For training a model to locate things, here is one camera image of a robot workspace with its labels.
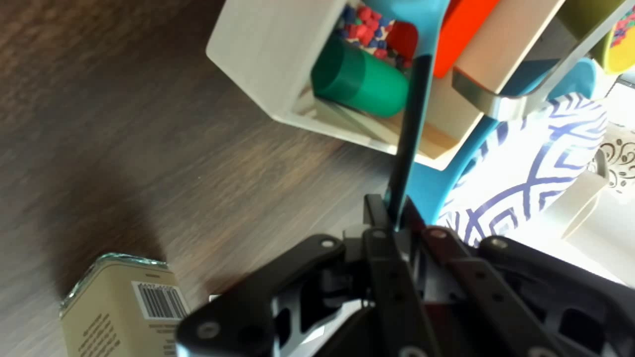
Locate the patterned paper cup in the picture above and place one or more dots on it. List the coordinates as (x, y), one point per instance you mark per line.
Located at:
(620, 159)

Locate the blue bowl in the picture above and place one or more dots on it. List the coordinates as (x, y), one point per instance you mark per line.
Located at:
(434, 190)

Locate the round dark wooden table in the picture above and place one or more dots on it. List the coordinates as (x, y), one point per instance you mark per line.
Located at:
(132, 131)

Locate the teal plastic scooper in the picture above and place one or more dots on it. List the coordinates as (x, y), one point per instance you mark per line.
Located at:
(414, 119)

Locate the light wooden box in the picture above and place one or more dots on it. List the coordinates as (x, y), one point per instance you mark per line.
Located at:
(271, 60)

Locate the loose colourful cereal bits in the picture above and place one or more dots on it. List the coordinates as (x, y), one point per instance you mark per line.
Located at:
(364, 30)

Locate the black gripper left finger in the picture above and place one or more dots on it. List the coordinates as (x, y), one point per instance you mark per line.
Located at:
(285, 298)

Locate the colourful cereal pile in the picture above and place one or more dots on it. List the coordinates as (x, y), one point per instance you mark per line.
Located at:
(626, 30)

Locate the green cylinder block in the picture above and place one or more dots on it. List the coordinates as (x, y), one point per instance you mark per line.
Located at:
(360, 81)

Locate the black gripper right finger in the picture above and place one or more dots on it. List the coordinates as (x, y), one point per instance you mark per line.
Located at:
(529, 303)

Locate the yellow bowl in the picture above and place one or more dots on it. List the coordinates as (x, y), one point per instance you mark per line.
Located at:
(618, 60)

